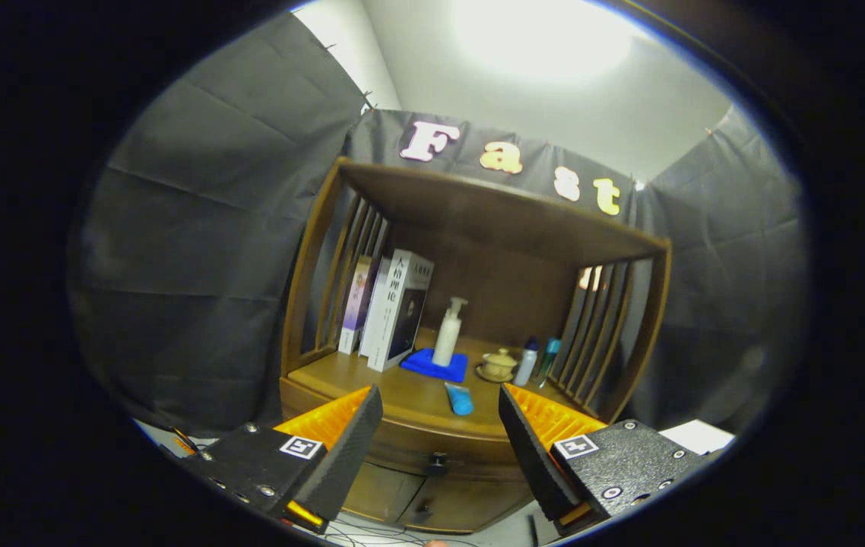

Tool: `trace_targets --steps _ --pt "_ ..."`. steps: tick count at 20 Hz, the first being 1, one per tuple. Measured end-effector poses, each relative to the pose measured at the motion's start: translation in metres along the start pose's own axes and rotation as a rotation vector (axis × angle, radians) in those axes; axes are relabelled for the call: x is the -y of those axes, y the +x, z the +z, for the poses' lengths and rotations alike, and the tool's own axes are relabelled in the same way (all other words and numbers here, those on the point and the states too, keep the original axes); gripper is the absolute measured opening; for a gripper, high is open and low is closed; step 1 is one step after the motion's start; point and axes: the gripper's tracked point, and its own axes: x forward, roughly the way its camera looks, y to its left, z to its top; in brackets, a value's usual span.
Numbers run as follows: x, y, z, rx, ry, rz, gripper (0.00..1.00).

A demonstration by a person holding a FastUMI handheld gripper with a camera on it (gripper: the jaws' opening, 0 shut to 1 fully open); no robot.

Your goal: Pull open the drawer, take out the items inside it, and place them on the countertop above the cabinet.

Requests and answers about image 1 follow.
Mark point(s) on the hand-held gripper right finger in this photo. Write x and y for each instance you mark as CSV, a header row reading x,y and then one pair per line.
x,y
533,452

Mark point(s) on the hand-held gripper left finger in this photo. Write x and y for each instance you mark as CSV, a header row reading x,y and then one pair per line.
x,y
345,452

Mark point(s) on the wooden drawer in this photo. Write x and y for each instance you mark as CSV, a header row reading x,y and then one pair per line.
x,y
470,460

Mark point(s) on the blue cosmetic tube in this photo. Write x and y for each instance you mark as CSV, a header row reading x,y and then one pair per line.
x,y
459,399

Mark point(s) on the wooden cabinet door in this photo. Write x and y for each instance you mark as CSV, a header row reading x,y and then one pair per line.
x,y
379,494
470,505

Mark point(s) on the wooden countertop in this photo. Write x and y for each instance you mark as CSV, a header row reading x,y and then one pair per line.
x,y
417,399

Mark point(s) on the brown wooden cabinet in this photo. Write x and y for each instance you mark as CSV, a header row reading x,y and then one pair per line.
x,y
508,289

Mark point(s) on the white bottle blue cap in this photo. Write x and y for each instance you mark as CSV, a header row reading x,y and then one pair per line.
x,y
526,365

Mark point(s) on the beige lidded tea cup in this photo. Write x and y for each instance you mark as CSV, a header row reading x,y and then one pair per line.
x,y
497,367

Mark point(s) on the teal bottle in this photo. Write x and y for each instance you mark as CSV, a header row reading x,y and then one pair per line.
x,y
548,361

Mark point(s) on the folded blue cloth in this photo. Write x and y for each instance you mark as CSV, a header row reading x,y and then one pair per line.
x,y
421,363

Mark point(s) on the thin white book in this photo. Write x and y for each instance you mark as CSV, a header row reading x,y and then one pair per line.
x,y
373,319

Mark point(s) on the white pump bottle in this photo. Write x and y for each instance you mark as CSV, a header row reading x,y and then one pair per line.
x,y
446,338

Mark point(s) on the purple book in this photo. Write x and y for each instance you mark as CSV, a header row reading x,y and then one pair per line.
x,y
356,304

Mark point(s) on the thick white book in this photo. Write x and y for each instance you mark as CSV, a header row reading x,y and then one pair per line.
x,y
394,311

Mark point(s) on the white box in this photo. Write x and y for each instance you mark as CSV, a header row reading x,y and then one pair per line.
x,y
698,437

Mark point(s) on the black backdrop cloth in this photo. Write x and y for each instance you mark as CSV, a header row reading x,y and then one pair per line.
x,y
197,228

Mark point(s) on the large ceiling light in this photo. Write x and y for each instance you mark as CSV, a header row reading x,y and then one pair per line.
x,y
543,34

